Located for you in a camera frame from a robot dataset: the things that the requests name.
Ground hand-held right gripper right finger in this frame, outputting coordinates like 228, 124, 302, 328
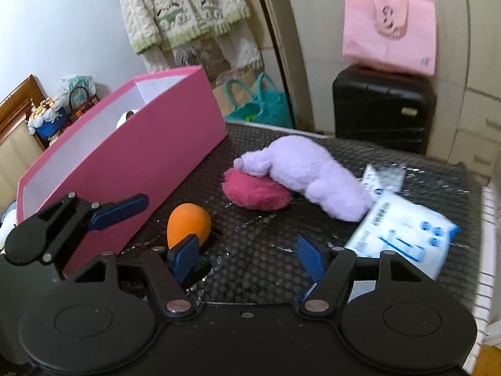
296, 235, 436, 316

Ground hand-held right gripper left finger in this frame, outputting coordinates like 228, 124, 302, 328
70, 234, 201, 319

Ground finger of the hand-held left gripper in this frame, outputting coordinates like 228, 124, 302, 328
36, 193, 150, 240

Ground orange makeup sponge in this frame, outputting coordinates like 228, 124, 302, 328
167, 203, 212, 250

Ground pink cardboard box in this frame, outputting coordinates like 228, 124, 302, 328
16, 65, 229, 279

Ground purple plush toy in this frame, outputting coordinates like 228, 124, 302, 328
234, 135, 375, 222

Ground pink fluffy puff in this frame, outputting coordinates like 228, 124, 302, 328
223, 168, 292, 211

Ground white blue wet wipes packet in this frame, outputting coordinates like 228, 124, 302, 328
303, 190, 459, 303

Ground white plush toy brown ears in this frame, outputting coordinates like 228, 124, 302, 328
115, 110, 136, 130

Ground black bubble mat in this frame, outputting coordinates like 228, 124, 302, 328
121, 122, 484, 311

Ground small clear plastic packet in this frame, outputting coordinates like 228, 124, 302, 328
360, 164, 406, 195

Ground green white tissue pack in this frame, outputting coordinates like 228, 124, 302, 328
59, 74, 95, 95

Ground wooden nightstand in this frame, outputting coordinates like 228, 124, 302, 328
0, 74, 48, 154

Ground teal woven bag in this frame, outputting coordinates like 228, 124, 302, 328
225, 72, 295, 129

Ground black suitcase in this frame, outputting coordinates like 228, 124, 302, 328
332, 66, 437, 156

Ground striped white tablecloth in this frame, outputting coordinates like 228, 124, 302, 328
471, 186, 501, 346

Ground cream green fluffy robe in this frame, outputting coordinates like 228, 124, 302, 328
111, 0, 263, 76

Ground pink tote bag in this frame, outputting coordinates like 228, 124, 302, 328
342, 0, 437, 77

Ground beige wooden wardrobe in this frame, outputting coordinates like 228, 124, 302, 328
254, 0, 501, 181

